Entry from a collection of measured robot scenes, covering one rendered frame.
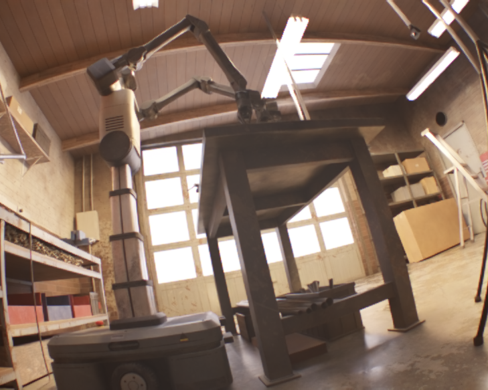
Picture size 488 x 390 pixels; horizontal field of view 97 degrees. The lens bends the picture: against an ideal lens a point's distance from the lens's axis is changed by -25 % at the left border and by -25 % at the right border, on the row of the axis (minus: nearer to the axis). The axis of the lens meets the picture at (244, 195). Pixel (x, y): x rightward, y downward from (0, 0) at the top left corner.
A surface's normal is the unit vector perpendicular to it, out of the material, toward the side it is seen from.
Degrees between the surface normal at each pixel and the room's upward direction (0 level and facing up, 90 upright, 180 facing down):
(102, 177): 90
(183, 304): 90
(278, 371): 90
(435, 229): 82
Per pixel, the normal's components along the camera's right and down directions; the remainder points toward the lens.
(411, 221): 0.15, -0.48
